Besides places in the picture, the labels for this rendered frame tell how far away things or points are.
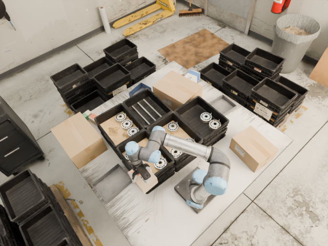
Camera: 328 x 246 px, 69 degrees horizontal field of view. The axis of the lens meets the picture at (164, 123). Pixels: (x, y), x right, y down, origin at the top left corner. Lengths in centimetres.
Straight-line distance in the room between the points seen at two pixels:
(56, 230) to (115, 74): 193
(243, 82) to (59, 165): 255
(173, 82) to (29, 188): 171
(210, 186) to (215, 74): 237
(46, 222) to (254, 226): 197
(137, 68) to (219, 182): 248
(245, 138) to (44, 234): 192
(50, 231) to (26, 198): 37
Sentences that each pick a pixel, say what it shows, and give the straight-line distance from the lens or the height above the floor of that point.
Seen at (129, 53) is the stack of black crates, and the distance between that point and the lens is 349.
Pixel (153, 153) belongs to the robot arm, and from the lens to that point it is 129.
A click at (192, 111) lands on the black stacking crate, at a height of 83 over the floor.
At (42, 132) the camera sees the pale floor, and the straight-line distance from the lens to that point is 366.
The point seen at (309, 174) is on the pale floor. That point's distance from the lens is 314.
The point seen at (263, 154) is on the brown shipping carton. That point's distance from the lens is 204.
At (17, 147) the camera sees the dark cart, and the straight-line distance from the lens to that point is 304.
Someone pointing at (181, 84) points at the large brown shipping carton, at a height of 90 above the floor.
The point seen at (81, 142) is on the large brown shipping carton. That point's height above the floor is 90.
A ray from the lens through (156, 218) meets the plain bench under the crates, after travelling 192.
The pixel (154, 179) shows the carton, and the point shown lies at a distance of 156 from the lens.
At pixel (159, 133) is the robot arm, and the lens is 135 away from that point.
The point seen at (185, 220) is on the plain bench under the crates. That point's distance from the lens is 190.
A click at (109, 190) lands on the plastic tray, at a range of 206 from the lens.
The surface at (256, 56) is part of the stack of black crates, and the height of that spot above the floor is 50.
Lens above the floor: 254
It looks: 52 degrees down
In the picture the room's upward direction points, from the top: 6 degrees counter-clockwise
